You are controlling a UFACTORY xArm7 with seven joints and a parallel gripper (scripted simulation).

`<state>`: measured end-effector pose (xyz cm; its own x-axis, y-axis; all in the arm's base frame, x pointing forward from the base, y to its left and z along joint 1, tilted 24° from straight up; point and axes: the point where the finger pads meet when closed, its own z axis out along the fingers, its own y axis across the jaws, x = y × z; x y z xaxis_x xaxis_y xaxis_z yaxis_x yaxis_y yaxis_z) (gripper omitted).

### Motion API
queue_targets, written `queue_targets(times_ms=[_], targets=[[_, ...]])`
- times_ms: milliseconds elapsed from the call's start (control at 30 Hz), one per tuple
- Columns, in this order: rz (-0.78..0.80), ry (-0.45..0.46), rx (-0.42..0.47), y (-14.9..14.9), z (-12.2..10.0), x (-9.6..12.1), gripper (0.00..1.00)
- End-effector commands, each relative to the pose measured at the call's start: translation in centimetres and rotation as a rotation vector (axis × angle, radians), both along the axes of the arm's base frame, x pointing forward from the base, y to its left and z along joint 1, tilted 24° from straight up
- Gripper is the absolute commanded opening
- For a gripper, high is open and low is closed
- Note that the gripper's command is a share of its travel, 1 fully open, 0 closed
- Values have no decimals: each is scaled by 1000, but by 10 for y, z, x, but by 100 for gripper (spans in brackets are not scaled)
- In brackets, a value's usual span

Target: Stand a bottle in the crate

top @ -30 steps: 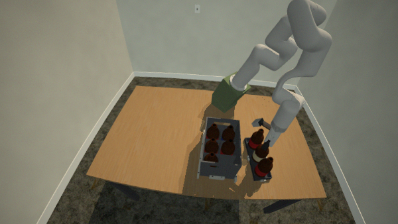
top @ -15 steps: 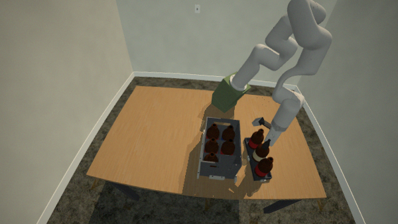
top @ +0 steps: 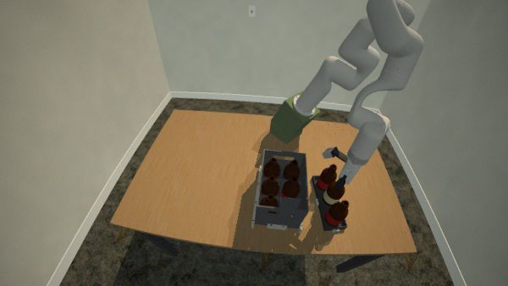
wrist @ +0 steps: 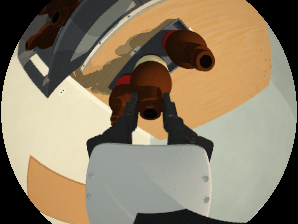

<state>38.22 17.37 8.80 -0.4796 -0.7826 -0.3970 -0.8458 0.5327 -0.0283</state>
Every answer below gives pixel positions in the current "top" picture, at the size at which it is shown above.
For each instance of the dark grey crate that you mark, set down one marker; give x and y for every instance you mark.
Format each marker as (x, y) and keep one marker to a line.
(294, 209)

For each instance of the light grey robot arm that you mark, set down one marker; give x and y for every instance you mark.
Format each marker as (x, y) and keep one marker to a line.
(403, 46)

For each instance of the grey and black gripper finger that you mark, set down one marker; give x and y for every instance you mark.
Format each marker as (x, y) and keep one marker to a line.
(339, 184)

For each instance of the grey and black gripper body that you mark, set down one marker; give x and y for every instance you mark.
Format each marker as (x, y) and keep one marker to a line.
(347, 170)

